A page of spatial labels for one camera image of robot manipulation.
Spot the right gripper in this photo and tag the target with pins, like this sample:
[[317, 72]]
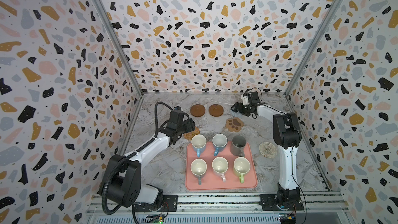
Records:
[[239, 109]]

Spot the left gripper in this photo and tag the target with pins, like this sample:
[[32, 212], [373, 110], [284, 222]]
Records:
[[190, 124]]

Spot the brown wooden coaster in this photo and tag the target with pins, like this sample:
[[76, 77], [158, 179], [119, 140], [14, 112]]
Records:
[[197, 110], [216, 110]]

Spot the cork paw coaster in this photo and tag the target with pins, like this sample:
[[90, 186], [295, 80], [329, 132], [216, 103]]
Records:
[[234, 124]]

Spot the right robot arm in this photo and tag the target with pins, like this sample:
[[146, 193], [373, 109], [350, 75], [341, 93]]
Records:
[[287, 137]]

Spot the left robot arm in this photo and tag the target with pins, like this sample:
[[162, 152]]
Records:
[[122, 182]]

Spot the woven rattan coaster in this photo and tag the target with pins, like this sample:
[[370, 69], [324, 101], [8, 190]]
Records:
[[189, 136]]

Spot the blue mug back left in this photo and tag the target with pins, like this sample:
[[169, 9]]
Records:
[[198, 143]]

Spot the light blue patterned mug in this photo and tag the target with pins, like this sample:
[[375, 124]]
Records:
[[219, 142]]

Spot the grey mug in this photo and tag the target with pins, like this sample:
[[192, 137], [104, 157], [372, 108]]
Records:
[[238, 145]]

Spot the multicolour woven coaster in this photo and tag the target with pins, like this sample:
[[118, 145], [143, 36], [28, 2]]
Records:
[[268, 150]]

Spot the pink silicone tray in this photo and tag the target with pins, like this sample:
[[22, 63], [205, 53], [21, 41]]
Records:
[[210, 180]]

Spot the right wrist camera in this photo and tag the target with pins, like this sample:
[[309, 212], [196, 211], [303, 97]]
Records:
[[251, 98]]

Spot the teal handled cream mug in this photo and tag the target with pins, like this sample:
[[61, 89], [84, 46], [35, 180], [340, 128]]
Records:
[[198, 168]]

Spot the pink handled cream mug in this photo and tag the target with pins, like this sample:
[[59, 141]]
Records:
[[220, 166]]

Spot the green handled cream mug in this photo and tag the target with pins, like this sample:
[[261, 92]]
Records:
[[241, 167]]

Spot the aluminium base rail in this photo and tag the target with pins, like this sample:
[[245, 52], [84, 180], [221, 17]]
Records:
[[230, 208]]

